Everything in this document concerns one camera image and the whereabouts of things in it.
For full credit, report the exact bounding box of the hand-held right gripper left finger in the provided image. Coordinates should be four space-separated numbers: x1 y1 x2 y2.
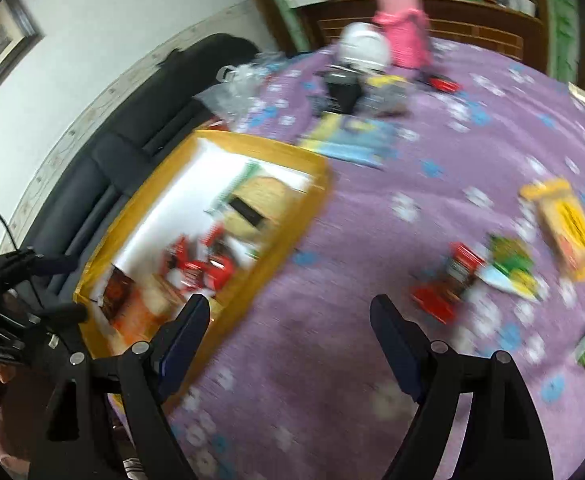
27 294 212 480

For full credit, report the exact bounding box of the black box device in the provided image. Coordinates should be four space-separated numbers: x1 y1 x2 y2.
323 65 366 113

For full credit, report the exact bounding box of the yellow orange snack box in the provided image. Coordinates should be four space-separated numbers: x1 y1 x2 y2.
519 178 585 283

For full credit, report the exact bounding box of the person's left hand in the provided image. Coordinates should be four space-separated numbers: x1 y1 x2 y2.
0 362 32 478

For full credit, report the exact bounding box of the black cable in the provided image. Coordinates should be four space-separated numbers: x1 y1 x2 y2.
0 204 20 256

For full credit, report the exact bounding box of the green yellow snack packet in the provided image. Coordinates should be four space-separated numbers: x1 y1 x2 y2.
477 235 541 301

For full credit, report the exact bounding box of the purple floral tablecloth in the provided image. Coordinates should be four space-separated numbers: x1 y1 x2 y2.
107 35 585 480

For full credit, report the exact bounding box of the red small tool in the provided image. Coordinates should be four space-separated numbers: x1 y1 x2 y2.
425 76 461 93

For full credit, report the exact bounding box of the round biscuit packet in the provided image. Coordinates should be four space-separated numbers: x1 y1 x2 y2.
210 160 313 261

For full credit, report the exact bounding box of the orange cracker packet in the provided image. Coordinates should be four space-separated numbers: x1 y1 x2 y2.
103 267 183 338

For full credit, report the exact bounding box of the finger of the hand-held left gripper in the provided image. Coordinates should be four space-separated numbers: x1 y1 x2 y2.
10 249 76 281
32 304 89 328

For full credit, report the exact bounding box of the black sofa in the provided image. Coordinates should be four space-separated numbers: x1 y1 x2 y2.
20 32 260 311

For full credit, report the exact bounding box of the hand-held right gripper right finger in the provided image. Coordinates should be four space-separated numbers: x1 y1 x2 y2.
370 294 556 480

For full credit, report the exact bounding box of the grey foil packet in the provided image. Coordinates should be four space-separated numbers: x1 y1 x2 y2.
365 77 411 116

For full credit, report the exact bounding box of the clear plastic bag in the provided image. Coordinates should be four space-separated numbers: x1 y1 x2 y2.
195 52 286 121

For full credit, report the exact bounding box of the dark red snack packet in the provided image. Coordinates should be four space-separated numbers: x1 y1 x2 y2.
445 242 488 291

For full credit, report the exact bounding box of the wooden cabinet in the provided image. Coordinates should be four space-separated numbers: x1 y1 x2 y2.
282 0 548 68

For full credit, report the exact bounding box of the yellow cardboard box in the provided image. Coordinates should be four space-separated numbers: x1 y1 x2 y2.
72 129 332 413

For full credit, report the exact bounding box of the white round device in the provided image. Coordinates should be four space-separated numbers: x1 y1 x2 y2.
335 22 391 68

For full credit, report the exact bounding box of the small red candy packet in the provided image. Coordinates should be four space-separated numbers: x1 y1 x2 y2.
177 260 208 291
205 255 236 288
165 237 196 271
200 225 226 248

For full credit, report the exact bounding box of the pink bag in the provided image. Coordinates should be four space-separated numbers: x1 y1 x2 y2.
373 0 433 68

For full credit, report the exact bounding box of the blue yellow booklet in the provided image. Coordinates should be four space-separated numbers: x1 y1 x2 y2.
297 112 401 168

